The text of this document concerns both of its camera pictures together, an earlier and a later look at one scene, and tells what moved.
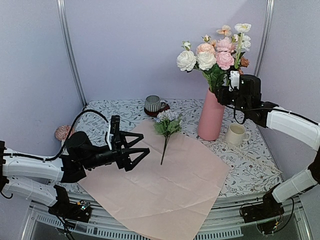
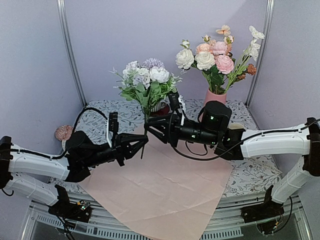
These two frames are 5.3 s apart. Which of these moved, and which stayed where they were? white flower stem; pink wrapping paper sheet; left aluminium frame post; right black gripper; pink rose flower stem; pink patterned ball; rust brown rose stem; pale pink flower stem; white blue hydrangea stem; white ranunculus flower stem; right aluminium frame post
Moved: rust brown rose stem; right black gripper; white ranunculus flower stem; white blue hydrangea stem; pale pink flower stem
Stayed: pink patterned ball; pink rose flower stem; left aluminium frame post; right aluminium frame post; white flower stem; pink wrapping paper sheet
